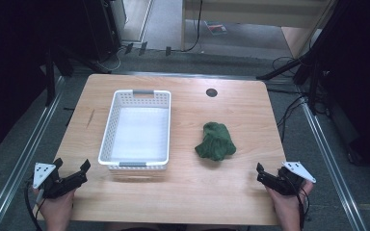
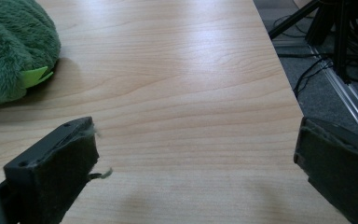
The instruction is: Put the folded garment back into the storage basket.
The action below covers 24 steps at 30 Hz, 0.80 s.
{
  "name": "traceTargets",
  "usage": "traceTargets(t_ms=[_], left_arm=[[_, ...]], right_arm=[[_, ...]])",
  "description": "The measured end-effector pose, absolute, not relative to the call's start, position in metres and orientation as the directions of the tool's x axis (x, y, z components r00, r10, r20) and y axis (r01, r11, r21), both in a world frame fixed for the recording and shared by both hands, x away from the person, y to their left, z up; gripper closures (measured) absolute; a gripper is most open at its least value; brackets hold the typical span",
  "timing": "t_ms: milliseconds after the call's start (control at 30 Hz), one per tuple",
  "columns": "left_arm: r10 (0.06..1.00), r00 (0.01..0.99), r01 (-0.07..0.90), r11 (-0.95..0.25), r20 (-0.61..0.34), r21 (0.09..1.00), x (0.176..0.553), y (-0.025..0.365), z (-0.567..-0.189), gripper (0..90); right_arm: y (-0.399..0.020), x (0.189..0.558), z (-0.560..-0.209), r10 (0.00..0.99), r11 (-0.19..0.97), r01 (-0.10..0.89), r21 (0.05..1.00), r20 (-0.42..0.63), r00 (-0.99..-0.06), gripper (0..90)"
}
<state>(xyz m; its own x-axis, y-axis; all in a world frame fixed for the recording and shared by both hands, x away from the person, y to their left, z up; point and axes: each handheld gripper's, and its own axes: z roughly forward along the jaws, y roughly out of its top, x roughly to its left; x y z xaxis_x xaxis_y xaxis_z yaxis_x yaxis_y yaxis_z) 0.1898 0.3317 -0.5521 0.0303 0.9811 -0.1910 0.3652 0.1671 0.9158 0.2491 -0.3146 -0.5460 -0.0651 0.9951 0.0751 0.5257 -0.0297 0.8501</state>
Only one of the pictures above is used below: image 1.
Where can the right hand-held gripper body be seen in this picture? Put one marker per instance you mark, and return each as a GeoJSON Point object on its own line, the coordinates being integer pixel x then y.
{"type": "Point", "coordinates": [288, 181]}

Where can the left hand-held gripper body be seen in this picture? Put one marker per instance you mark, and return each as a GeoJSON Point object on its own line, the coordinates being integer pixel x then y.
{"type": "Point", "coordinates": [56, 186]}

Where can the green cloth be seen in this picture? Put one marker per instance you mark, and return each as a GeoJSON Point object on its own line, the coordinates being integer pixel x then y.
{"type": "Point", "coordinates": [216, 142]}

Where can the white plastic basket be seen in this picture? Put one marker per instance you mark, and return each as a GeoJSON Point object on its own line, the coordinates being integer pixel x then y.
{"type": "Point", "coordinates": [138, 134]}

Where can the person's left hand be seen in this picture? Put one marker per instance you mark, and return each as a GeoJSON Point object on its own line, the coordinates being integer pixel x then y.
{"type": "Point", "coordinates": [57, 205]}

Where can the person's right hand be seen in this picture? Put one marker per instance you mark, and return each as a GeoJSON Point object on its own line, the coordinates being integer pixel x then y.
{"type": "Point", "coordinates": [287, 205]}

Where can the black metal stand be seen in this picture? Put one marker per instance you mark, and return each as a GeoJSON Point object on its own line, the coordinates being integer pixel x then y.
{"type": "Point", "coordinates": [53, 73]}
{"type": "Point", "coordinates": [308, 70]}

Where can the black curtain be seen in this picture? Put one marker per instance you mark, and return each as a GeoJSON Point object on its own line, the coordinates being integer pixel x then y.
{"type": "Point", "coordinates": [13, 64]}
{"type": "Point", "coordinates": [363, 80]}

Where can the black cabinet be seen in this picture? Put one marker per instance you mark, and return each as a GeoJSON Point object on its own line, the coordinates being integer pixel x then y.
{"type": "Point", "coordinates": [101, 29]}

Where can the book with red cover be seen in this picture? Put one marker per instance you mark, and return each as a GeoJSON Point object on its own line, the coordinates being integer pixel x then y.
{"type": "Point", "coordinates": [216, 28]}

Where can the light wooden desk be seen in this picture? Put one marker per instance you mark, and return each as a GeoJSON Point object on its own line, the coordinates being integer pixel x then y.
{"type": "Point", "coordinates": [257, 12]}

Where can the aluminium floor rail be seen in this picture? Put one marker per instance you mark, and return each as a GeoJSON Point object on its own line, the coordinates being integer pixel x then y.
{"type": "Point", "coordinates": [19, 163]}
{"type": "Point", "coordinates": [330, 163]}

